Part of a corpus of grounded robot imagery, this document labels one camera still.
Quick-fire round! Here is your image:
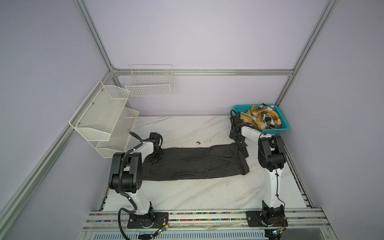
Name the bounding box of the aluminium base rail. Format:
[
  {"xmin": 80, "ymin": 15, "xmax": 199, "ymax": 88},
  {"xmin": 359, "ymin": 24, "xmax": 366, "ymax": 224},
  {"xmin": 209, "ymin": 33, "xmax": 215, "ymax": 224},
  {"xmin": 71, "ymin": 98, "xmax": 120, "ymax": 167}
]
[{"xmin": 80, "ymin": 208, "xmax": 337, "ymax": 240}]

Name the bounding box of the dark grey pinstriped shirt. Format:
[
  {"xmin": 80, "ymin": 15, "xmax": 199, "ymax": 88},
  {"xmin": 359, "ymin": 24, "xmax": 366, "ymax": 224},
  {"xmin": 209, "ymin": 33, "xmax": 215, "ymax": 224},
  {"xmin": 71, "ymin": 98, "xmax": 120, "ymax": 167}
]
[{"xmin": 142, "ymin": 143, "xmax": 250, "ymax": 181}]

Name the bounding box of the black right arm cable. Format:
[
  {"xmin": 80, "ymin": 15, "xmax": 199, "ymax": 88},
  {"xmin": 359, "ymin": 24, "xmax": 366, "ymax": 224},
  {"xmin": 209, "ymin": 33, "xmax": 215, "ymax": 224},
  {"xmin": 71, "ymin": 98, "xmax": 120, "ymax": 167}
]
[{"xmin": 230, "ymin": 109, "xmax": 286, "ymax": 211}]

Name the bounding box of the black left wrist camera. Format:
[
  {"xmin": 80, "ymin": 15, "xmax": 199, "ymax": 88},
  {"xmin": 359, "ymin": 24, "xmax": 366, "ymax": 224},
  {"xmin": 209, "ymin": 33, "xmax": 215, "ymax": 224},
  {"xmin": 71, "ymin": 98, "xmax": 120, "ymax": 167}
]
[{"xmin": 149, "ymin": 132, "xmax": 163, "ymax": 146}]

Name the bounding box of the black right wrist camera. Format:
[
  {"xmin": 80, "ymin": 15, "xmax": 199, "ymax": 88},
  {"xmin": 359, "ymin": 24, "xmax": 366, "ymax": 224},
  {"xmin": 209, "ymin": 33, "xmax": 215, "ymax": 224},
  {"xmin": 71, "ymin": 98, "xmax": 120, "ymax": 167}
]
[{"xmin": 230, "ymin": 115, "xmax": 243, "ymax": 126}]

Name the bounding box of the white mesh two-tier shelf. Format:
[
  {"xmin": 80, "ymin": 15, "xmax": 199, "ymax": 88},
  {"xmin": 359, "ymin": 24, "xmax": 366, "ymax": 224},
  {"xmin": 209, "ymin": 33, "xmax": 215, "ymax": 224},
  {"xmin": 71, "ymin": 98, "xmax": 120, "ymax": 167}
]
[{"xmin": 69, "ymin": 82, "xmax": 139, "ymax": 159}]

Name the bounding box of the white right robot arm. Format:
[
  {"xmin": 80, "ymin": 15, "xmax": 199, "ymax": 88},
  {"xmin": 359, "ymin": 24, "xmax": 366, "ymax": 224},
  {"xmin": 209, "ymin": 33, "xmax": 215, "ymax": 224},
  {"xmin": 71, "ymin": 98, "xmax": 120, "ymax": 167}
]
[{"xmin": 230, "ymin": 120, "xmax": 287, "ymax": 227}]

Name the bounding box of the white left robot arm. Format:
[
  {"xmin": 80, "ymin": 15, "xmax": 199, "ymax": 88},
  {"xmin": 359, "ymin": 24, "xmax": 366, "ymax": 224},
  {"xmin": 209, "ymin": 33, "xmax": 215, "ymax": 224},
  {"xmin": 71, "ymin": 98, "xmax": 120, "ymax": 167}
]
[{"xmin": 108, "ymin": 140, "xmax": 160, "ymax": 229}]

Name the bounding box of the aluminium frame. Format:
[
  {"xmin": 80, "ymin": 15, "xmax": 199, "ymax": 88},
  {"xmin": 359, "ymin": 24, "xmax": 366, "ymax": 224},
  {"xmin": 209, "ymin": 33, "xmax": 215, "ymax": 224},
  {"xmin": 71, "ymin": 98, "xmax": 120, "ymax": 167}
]
[{"xmin": 1, "ymin": 1, "xmax": 338, "ymax": 238}]

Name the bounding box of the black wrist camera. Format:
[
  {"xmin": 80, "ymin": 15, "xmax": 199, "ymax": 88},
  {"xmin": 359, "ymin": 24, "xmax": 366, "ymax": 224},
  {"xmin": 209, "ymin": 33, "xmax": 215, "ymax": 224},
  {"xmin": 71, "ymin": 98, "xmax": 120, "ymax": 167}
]
[
  {"xmin": 149, "ymin": 132, "xmax": 163, "ymax": 146},
  {"xmin": 230, "ymin": 115, "xmax": 243, "ymax": 126}
]

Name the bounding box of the yellow plaid shirt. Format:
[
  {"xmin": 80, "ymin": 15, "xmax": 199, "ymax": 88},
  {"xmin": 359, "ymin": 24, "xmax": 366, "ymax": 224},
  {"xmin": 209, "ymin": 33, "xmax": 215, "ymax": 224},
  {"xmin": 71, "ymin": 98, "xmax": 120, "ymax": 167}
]
[{"xmin": 240, "ymin": 104, "xmax": 282, "ymax": 130}]

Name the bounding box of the white wire wall basket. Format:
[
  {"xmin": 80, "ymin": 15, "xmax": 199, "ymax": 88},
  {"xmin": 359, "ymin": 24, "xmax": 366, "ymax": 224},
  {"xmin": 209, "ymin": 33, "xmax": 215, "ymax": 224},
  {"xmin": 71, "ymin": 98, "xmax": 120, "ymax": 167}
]
[{"xmin": 125, "ymin": 65, "xmax": 174, "ymax": 97}]

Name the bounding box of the teal plastic basket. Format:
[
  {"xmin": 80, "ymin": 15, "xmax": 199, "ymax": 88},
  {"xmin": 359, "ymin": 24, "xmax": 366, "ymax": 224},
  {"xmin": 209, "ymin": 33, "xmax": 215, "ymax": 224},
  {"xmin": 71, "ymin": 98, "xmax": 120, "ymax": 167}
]
[{"xmin": 233, "ymin": 104, "xmax": 290, "ymax": 135}]

